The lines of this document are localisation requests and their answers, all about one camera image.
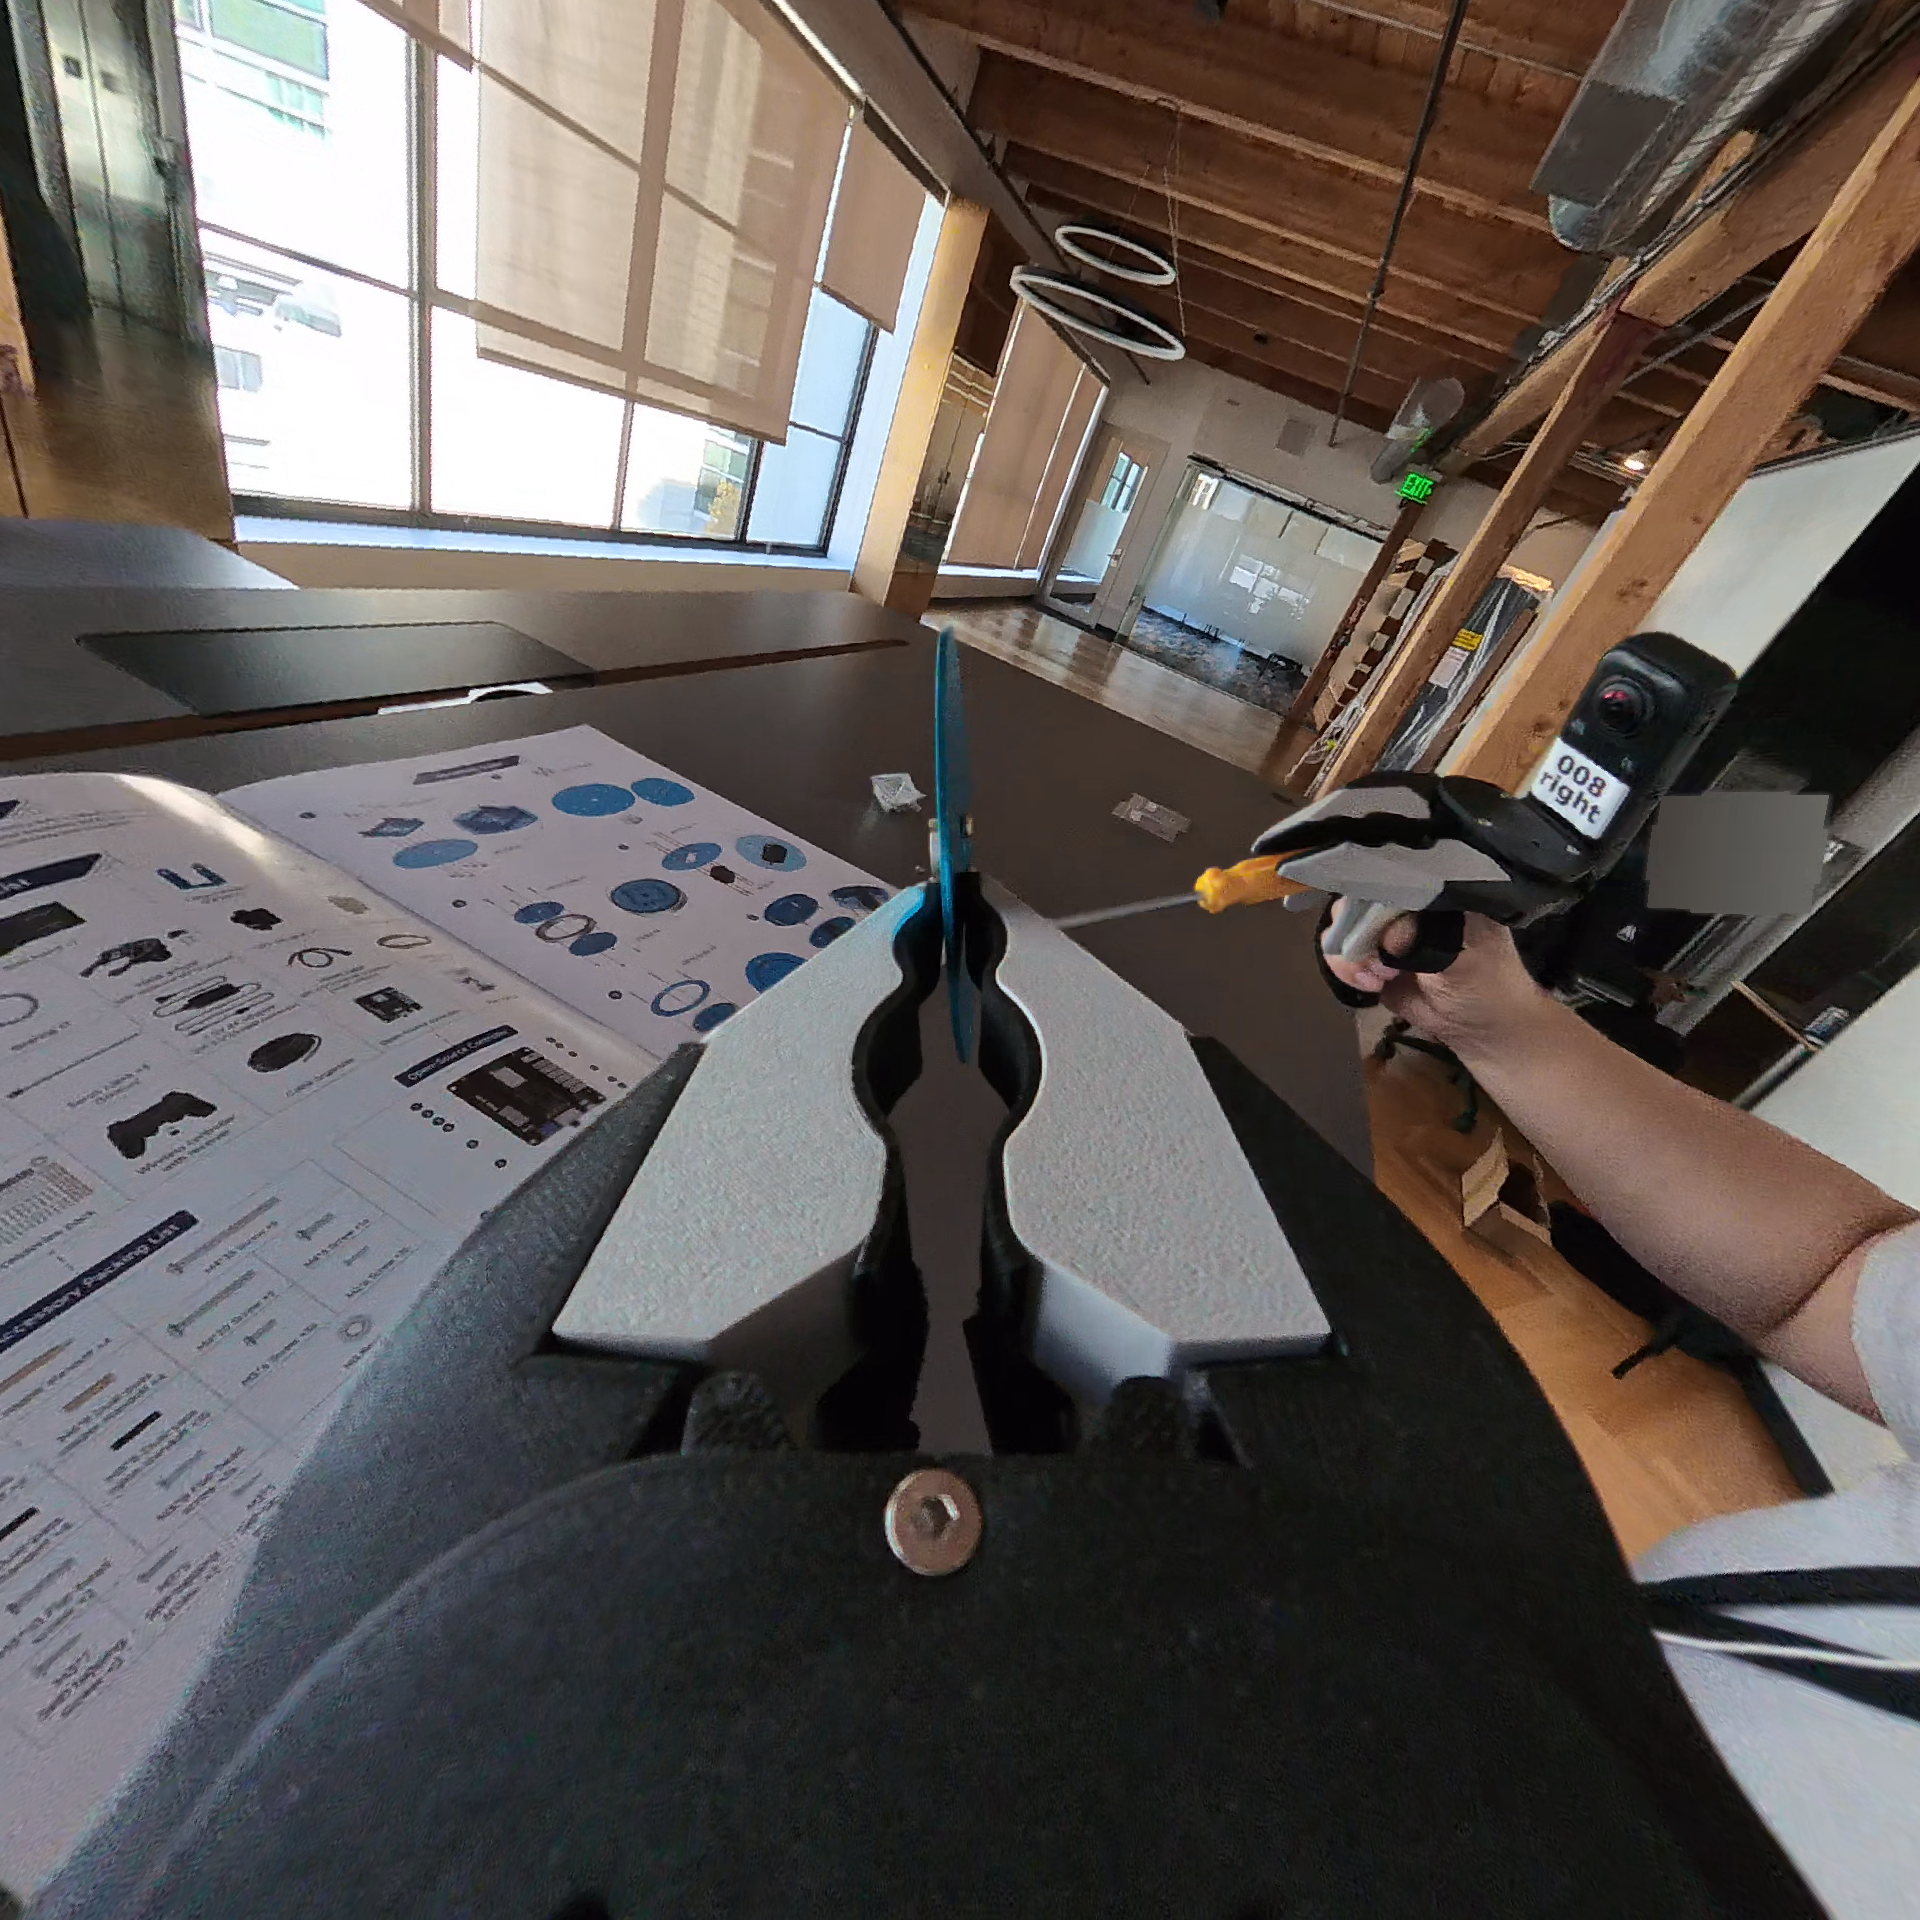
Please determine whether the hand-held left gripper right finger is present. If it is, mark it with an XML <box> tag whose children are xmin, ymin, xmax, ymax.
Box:
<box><xmin>967</xmin><ymin>880</ymin><xmax>1338</xmax><ymax>1413</ymax></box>

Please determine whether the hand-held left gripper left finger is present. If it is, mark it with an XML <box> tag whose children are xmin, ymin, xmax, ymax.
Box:
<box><xmin>559</xmin><ymin>880</ymin><xmax>956</xmax><ymax>1413</ymax></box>

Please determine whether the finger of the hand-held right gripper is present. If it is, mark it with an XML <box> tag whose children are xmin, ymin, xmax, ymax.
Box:
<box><xmin>1255</xmin><ymin>773</ymin><xmax>1539</xmax><ymax>864</ymax></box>
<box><xmin>1296</xmin><ymin>854</ymin><xmax>1527</xmax><ymax>920</ymax></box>

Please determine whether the yellow handled screwdriver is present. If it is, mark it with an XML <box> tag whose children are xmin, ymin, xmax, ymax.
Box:
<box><xmin>1052</xmin><ymin>854</ymin><xmax>1298</xmax><ymax>933</ymax></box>

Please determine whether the small blue round plate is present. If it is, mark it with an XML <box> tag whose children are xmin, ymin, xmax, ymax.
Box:
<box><xmin>926</xmin><ymin>623</ymin><xmax>991</xmax><ymax>1066</ymax></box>

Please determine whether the person's right forearm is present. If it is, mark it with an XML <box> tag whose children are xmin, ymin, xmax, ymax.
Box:
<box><xmin>1440</xmin><ymin>959</ymin><xmax>1920</xmax><ymax>1425</ymax></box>

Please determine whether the grey desk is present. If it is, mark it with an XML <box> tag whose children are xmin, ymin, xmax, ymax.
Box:
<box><xmin>0</xmin><ymin>512</ymin><xmax>902</xmax><ymax>751</ymax></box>
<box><xmin>0</xmin><ymin>647</ymin><xmax>1382</xmax><ymax>1920</ymax></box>

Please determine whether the person's right hand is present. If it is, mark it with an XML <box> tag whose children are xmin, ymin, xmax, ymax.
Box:
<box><xmin>1322</xmin><ymin>910</ymin><xmax>1567</xmax><ymax>1050</ymax></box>

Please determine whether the white panel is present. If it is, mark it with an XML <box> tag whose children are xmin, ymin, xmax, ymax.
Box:
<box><xmin>1620</xmin><ymin>420</ymin><xmax>1920</xmax><ymax>903</ymax></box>

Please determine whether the wooden pillar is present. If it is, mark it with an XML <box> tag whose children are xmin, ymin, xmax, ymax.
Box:
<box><xmin>1304</xmin><ymin>302</ymin><xmax>1652</xmax><ymax>782</ymax></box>
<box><xmin>1440</xmin><ymin>76</ymin><xmax>1920</xmax><ymax>798</ymax></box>

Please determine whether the printed instruction booklet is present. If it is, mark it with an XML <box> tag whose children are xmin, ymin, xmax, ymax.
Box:
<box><xmin>0</xmin><ymin>729</ymin><xmax>902</xmax><ymax>1833</ymax></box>

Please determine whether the light wooden column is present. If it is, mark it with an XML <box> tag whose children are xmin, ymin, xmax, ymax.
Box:
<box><xmin>855</xmin><ymin>197</ymin><xmax>991</xmax><ymax>617</ymax></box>

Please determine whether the white shirt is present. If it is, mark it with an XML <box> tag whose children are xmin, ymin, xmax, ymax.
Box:
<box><xmin>1636</xmin><ymin>1216</ymin><xmax>1920</xmax><ymax>1920</ymax></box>

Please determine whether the window with roller blinds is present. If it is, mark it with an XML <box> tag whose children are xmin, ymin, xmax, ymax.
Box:
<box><xmin>181</xmin><ymin>0</ymin><xmax>932</xmax><ymax>558</ymax></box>

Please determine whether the silver air duct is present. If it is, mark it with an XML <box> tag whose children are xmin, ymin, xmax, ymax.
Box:
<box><xmin>1531</xmin><ymin>0</ymin><xmax>1862</xmax><ymax>256</ymax></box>

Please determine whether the round ring lamp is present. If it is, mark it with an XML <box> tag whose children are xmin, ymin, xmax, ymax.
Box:
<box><xmin>1012</xmin><ymin>271</ymin><xmax>1186</xmax><ymax>361</ymax></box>
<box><xmin>1052</xmin><ymin>225</ymin><xmax>1178</xmax><ymax>292</ymax></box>

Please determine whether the black cable flap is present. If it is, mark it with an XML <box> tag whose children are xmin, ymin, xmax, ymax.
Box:
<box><xmin>76</xmin><ymin>614</ymin><xmax>592</xmax><ymax>722</ymax></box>

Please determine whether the black strap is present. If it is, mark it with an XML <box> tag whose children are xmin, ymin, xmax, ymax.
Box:
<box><xmin>1645</xmin><ymin>1561</ymin><xmax>1920</xmax><ymax>1727</ymax></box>

